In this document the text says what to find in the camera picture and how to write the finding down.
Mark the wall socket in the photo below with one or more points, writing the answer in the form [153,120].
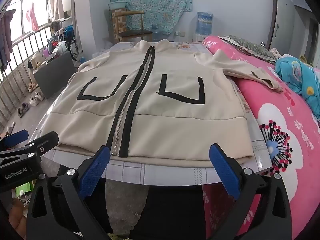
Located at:
[180,33]

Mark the teal floral wall cloth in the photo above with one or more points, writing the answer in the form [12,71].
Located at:
[155,2]

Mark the dark hanging garment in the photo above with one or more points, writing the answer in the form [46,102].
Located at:
[6,40]

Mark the grey shoe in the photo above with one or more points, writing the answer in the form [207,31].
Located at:
[20,112]
[26,107]

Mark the beige hanging garment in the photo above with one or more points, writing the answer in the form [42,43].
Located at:
[55,5]

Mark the grey board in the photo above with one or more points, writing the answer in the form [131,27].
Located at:
[55,75]

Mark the beige zip jacket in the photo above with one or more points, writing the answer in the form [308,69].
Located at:
[175,120]

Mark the blue water dispenser bottle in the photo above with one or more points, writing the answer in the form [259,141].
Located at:
[204,22]

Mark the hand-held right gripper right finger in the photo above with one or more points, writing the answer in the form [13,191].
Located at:
[225,172]

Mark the green cloth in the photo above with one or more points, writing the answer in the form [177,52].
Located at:
[306,60]

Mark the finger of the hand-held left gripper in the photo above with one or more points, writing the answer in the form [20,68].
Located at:
[42,141]
[16,137]

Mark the white water dispenser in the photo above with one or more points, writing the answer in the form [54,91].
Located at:
[201,38]

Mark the blue cartoon print blanket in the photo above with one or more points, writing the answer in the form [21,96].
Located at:
[292,75]

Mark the patterned box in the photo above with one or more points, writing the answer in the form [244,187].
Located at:
[119,25]

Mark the pink floral blanket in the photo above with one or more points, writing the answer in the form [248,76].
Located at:
[275,110]

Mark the grey floral bed sheet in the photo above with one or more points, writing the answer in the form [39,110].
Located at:
[162,173]

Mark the clear water bottle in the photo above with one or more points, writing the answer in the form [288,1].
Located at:
[155,33]

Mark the white sneaker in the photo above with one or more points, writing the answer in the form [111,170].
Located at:
[34,101]
[40,95]

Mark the wooden chair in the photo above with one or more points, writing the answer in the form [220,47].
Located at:
[135,33]

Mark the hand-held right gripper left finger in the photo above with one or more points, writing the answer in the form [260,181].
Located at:
[95,172]

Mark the grey patterned quilt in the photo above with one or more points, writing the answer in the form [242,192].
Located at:
[250,46]

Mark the beige stuffed bag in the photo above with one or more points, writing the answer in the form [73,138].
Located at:
[38,61]

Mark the beige slippers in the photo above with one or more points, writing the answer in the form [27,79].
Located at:
[33,87]

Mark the brown wooden door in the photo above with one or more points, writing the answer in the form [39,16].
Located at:
[273,17]

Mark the green box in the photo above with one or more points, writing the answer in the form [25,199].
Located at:
[23,188]

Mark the pink hanging garment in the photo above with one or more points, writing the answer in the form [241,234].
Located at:
[32,17]

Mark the pile of bags and clothes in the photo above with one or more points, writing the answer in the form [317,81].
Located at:
[61,40]

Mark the light blue basin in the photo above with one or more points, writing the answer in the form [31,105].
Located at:
[117,5]

